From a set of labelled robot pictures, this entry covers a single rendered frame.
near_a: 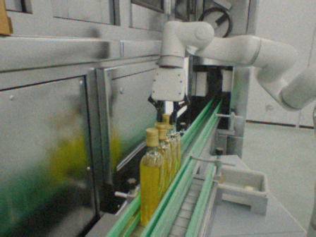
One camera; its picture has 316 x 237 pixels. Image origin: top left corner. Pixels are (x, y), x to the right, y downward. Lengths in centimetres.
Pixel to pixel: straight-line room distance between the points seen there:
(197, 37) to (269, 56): 22
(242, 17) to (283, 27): 277
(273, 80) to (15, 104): 72
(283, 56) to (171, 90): 34
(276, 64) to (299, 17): 370
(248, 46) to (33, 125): 59
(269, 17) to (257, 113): 155
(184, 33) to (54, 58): 37
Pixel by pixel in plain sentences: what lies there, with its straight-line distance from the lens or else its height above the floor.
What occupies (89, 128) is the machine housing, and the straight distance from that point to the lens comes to 69.
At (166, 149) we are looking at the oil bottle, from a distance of 71.
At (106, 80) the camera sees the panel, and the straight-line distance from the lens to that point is 66.
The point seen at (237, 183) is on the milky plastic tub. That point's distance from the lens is 121.
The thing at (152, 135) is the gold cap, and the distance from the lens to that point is 64.
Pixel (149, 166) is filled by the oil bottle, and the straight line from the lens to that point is 66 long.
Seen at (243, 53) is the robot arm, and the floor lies 135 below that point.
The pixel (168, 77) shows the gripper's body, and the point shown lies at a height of 129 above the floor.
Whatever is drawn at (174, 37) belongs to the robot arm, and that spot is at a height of 140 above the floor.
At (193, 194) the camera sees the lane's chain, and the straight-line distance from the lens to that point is 90.
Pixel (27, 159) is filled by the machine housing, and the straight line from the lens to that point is 55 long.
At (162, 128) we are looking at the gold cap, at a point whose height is 115.
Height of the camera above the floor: 138
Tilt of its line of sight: 17 degrees down
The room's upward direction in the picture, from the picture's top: straight up
